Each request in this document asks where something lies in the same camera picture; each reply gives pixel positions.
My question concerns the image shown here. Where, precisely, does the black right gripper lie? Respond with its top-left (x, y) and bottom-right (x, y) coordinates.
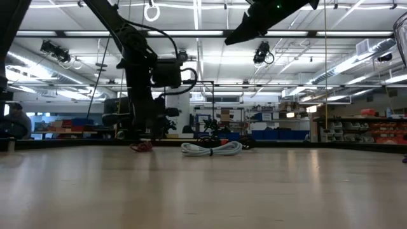
top-left (224, 0), bottom-right (321, 46)

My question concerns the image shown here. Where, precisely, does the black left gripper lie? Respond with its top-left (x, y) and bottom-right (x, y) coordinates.
top-left (116, 52), bottom-right (157, 142)

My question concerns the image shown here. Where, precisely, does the red USB-C cable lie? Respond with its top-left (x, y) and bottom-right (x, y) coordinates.
top-left (129, 141), bottom-right (154, 153)

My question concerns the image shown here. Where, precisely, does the black cable with red tie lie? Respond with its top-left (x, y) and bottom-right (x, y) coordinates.
top-left (196, 135), bottom-right (256, 151)

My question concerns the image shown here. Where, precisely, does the white USB-C cable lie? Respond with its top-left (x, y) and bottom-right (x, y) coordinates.
top-left (180, 141), bottom-right (244, 157)

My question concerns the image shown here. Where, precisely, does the black monitor box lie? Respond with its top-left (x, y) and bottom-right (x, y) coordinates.
top-left (101, 97), bottom-right (131, 127)

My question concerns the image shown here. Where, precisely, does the black overhead light bar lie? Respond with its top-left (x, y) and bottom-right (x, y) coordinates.
top-left (15, 29), bottom-right (395, 39)

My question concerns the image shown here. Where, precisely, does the workbench with coloured boxes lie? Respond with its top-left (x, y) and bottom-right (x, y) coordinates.
top-left (33, 117), bottom-right (98, 134)

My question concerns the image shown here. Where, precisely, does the row of blue bins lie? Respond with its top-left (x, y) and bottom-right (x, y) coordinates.
top-left (251, 129), bottom-right (311, 141)

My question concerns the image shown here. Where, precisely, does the person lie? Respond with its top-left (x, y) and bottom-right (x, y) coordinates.
top-left (4, 102), bottom-right (32, 141)

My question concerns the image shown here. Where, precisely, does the shelf with orange bins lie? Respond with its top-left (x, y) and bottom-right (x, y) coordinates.
top-left (313, 108), bottom-right (407, 144)

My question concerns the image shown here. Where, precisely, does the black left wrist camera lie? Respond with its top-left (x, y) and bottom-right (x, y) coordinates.
top-left (151, 59), bottom-right (183, 89)

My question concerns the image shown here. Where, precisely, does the black hanging cable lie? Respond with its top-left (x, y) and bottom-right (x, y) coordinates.
top-left (86, 33), bottom-right (112, 120)

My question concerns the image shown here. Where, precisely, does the black round ceiling camera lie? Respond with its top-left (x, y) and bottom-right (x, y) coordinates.
top-left (176, 49), bottom-right (190, 64)

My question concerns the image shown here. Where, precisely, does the black left wrist camera cable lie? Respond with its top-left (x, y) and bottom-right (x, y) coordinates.
top-left (122, 18), bottom-right (198, 98)

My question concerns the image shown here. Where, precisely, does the white hanging cable loop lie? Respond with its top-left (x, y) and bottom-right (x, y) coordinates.
top-left (143, 0), bottom-right (161, 23)

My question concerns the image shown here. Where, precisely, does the black ceiling camera cluster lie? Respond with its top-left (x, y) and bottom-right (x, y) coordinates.
top-left (39, 39), bottom-right (72, 64)

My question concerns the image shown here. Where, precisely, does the black aluminium table frame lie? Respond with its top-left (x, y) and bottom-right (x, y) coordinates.
top-left (0, 137), bottom-right (407, 155)

